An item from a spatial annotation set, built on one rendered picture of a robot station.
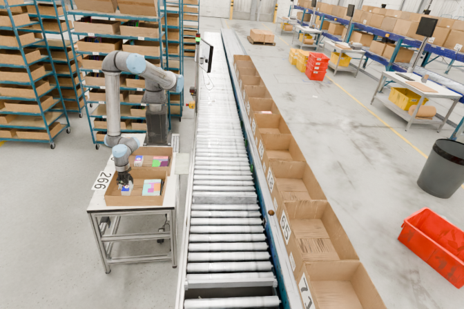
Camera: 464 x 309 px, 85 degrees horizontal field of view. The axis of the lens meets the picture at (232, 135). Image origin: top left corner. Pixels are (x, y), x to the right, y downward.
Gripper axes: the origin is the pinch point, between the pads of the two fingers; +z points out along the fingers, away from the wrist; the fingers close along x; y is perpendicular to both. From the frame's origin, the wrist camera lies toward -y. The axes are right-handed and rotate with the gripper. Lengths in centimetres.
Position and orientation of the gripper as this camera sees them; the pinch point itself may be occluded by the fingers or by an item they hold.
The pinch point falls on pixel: (126, 187)
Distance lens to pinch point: 205.2
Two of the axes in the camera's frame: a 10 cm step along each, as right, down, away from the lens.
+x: 9.9, 0.5, 1.0
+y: 0.6, 5.2, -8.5
